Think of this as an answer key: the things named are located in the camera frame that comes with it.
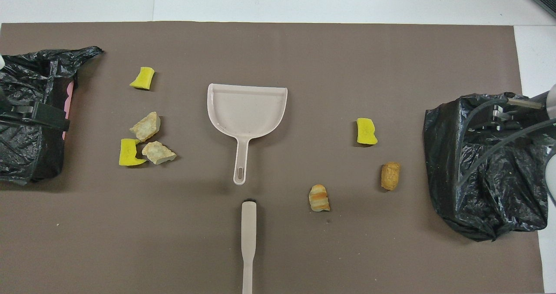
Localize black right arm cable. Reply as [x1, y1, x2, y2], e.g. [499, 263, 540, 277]
[458, 99, 556, 190]

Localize beige hand brush black bristles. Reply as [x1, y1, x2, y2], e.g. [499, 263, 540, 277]
[241, 198, 258, 294]

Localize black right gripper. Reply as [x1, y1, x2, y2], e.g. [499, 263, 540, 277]
[492, 96, 549, 134]

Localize yellow sponge piece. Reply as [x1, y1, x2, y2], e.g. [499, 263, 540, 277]
[356, 118, 378, 145]
[129, 66, 155, 90]
[119, 139, 147, 167]

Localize brown table mat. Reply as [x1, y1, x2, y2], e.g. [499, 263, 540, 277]
[0, 22, 544, 294]

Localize beige plastic dustpan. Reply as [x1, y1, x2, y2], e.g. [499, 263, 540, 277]
[207, 83, 288, 185]

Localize pink plastic bin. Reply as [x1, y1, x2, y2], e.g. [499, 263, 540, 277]
[62, 80, 74, 140]

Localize brown bread roll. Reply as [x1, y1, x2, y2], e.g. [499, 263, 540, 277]
[381, 162, 401, 191]

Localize black bag lining pink bin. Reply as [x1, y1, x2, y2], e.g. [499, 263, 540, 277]
[0, 46, 104, 186]

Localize right black garbage bag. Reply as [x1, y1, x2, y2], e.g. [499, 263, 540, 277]
[424, 92, 550, 242]

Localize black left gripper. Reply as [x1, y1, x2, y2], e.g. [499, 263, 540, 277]
[0, 98, 70, 132]

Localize beige foam chunk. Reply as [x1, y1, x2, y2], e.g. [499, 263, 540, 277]
[129, 112, 162, 142]
[142, 141, 177, 165]

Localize striped croissant bread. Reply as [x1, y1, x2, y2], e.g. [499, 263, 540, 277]
[308, 184, 331, 212]

